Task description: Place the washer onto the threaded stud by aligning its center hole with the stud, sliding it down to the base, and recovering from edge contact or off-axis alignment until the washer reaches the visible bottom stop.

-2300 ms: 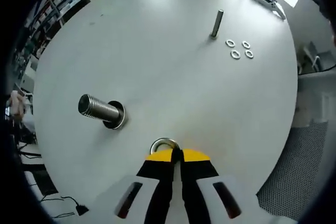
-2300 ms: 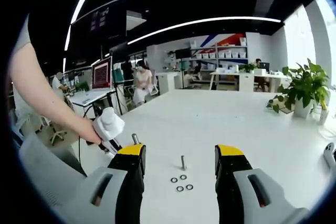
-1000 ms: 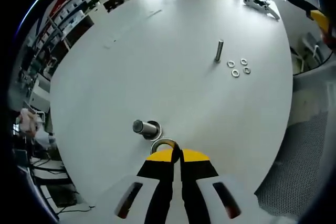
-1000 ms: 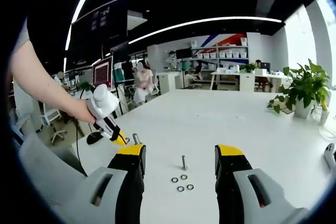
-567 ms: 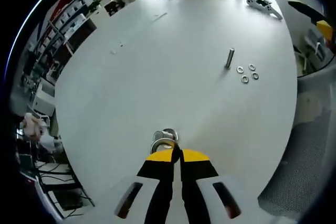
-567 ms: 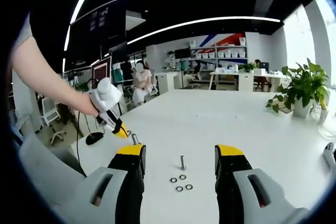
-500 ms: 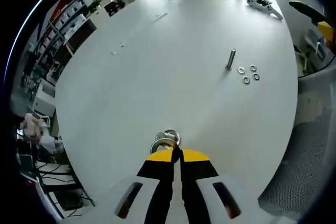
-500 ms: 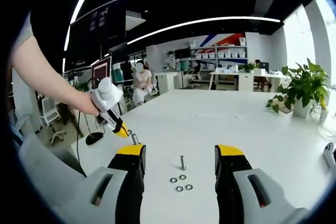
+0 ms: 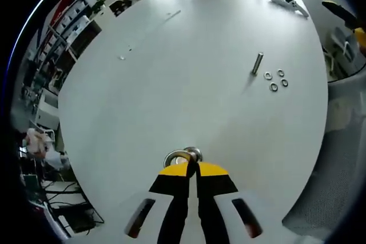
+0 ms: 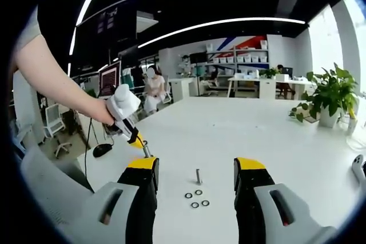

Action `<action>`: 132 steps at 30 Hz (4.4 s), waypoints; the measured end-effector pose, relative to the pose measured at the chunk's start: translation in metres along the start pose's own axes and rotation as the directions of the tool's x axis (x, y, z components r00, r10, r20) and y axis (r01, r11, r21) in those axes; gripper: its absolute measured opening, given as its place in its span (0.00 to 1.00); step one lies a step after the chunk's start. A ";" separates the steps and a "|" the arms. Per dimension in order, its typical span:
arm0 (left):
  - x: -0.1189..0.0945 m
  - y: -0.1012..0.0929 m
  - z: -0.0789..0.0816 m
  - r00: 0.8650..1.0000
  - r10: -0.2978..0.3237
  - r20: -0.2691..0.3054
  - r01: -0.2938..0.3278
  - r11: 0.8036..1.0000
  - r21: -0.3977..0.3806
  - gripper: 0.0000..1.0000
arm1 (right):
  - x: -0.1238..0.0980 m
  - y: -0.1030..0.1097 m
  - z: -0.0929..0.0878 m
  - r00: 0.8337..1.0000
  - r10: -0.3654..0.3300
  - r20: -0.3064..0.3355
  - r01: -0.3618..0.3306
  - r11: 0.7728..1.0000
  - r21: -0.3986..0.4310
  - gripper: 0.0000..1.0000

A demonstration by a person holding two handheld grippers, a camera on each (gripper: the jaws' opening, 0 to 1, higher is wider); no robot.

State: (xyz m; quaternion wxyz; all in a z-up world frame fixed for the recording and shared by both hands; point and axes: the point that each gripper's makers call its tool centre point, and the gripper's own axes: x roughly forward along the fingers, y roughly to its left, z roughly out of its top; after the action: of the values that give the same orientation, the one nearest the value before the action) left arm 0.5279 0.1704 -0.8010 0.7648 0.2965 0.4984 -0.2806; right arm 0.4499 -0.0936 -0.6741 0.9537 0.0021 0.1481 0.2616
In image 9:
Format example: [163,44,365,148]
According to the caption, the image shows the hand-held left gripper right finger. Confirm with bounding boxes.
[196,162,298,244]

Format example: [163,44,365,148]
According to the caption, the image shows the large metal washer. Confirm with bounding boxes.
[182,146,205,168]
[163,149,190,170]

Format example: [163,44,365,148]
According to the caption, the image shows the black laptop cables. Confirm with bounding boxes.
[31,179,105,238]

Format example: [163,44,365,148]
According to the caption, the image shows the small green desk plant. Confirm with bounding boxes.
[90,0,108,16]

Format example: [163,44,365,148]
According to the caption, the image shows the grey mesh office chair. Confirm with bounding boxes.
[282,68,366,244]

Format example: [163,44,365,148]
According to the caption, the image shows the white storage shelf unit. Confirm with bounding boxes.
[22,0,104,101]

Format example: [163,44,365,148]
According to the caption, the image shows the threaded metal stud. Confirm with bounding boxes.
[252,52,265,77]

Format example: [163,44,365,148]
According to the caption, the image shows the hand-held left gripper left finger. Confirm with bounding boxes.
[106,162,192,244]

